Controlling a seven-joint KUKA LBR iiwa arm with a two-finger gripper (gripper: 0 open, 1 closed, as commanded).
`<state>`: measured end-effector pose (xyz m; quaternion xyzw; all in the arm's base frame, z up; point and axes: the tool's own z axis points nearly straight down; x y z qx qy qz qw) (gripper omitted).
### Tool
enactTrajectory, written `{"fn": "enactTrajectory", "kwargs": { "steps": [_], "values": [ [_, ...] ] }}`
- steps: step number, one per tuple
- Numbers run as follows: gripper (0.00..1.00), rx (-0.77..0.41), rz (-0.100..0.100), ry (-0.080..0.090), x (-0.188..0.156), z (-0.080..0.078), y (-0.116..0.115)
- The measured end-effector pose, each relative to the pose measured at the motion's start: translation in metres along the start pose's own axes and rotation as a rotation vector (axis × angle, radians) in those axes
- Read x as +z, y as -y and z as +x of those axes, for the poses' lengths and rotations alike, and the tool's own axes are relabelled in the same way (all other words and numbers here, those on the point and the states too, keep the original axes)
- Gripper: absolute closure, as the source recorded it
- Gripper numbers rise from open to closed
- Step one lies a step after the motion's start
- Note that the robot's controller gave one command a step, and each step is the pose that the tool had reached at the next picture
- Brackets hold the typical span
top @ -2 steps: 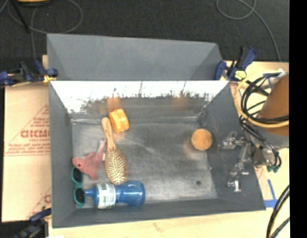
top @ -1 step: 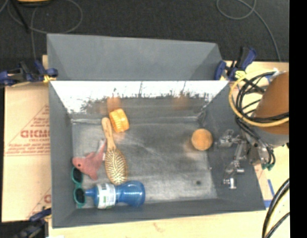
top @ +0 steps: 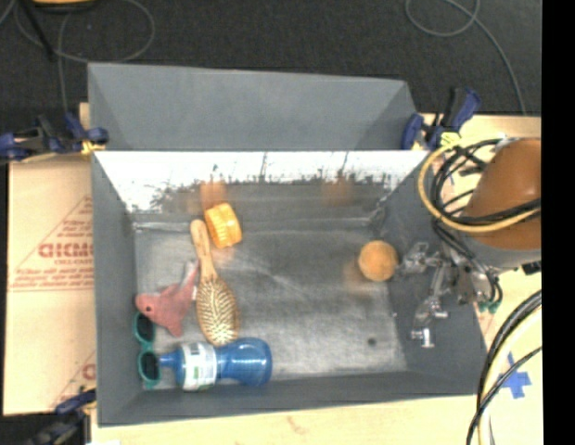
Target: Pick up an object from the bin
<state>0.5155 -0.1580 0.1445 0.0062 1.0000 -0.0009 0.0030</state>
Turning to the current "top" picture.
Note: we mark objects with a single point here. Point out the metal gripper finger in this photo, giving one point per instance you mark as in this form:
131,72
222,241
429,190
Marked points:
429,315
418,260

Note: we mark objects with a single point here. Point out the orange ball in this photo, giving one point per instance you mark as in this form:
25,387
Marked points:
378,260

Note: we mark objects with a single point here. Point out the blue plastic bottle, white label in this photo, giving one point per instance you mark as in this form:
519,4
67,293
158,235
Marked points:
243,362

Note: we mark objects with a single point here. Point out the wooden hairbrush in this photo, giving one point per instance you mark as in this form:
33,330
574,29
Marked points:
215,301

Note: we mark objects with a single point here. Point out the grey metal bin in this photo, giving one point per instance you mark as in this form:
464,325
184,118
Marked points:
250,114

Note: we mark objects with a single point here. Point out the pink toy fish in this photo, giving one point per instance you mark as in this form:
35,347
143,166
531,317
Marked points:
169,304

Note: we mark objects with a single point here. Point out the green sunglasses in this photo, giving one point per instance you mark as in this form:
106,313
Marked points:
148,366

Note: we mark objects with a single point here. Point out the brown cardboard board, red print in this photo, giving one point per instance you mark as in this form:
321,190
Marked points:
46,295

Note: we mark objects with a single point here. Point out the black cylinder on white bracket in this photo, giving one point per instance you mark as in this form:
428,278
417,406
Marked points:
532,267

